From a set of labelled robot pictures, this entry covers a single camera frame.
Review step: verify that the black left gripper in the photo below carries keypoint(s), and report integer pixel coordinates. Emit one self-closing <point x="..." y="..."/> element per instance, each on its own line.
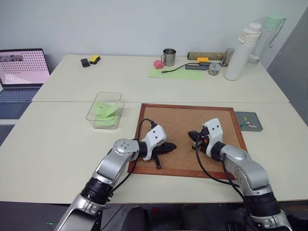
<point x="160" y="148"/>

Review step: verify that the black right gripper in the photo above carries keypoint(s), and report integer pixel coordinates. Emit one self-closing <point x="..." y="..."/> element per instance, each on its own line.
<point x="203" y="142"/>

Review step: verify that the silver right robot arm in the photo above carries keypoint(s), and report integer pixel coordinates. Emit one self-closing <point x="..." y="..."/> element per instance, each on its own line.
<point x="250" y="170"/>

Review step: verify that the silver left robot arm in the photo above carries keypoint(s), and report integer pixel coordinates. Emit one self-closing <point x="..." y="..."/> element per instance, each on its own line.
<point x="113" y="163"/>

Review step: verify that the grey flat tray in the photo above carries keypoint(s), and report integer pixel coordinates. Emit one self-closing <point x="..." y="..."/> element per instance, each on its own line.
<point x="252" y="116"/>

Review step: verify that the flat green sticky note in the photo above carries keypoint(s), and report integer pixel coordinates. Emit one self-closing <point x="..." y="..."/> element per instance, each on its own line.
<point x="103" y="122"/>

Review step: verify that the clear jar of pushpins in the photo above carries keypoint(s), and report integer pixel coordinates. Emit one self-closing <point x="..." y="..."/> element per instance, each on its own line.
<point x="214" y="69"/>

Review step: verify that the folded green sticky note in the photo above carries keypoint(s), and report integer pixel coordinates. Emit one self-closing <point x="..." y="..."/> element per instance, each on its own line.
<point x="102" y="108"/>

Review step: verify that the clear plastic box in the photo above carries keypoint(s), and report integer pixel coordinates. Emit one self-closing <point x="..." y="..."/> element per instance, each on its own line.
<point x="113" y="96"/>

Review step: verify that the wood framed cork board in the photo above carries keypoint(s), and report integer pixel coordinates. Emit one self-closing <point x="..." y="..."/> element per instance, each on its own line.
<point x="185" y="120"/>

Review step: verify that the light green paper sheet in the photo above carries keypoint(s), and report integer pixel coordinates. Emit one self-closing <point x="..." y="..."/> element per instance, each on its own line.
<point x="183" y="75"/>

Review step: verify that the dark rounded shape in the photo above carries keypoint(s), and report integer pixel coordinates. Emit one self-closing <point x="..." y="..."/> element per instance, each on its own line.
<point x="195" y="216"/>
<point x="137" y="219"/>

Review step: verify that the grey usb hub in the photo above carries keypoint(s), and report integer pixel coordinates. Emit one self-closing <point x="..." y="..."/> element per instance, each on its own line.
<point x="196" y="67"/>

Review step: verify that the yellow toy brick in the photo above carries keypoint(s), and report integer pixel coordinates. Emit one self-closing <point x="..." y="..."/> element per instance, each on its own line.
<point x="202" y="59"/>

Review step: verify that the pink half-round block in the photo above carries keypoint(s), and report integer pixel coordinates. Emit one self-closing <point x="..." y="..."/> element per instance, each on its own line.
<point x="158" y="64"/>

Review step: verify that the steel mug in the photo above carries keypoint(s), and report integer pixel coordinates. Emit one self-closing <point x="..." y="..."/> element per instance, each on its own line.
<point x="169" y="57"/>

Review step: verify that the silver metal cylinder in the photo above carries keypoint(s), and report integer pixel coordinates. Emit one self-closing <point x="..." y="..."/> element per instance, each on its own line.
<point x="227" y="56"/>

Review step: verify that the white insulated bottle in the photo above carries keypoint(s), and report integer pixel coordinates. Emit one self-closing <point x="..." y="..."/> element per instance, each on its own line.
<point x="237" y="55"/>

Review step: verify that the clear bottle with green lid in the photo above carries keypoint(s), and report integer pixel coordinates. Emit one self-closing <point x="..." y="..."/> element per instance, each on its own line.
<point x="258" y="45"/>

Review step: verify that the grey upright panel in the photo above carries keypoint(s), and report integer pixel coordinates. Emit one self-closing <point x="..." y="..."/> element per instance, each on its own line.
<point x="291" y="72"/>

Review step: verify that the yellow and black eraser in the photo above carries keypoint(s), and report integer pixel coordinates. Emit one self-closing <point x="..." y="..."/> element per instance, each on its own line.
<point x="94" y="59"/>

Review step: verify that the black whiteboard eraser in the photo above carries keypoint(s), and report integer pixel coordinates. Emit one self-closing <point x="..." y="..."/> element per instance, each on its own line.
<point x="85" y="62"/>

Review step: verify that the perforated black metal surface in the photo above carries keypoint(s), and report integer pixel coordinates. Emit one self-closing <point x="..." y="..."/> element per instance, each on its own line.
<point x="4" y="133"/>

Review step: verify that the open laptop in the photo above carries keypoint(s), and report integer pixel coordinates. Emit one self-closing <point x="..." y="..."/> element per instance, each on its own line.
<point x="21" y="69"/>

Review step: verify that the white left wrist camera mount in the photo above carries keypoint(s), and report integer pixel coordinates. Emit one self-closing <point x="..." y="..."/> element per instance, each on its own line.
<point x="156" y="134"/>

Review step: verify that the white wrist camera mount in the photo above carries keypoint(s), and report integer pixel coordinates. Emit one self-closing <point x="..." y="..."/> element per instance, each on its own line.
<point x="156" y="134"/>
<point x="214" y="131"/>

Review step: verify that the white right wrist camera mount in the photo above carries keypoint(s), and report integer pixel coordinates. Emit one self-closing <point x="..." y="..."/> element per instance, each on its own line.
<point x="214" y="131"/>

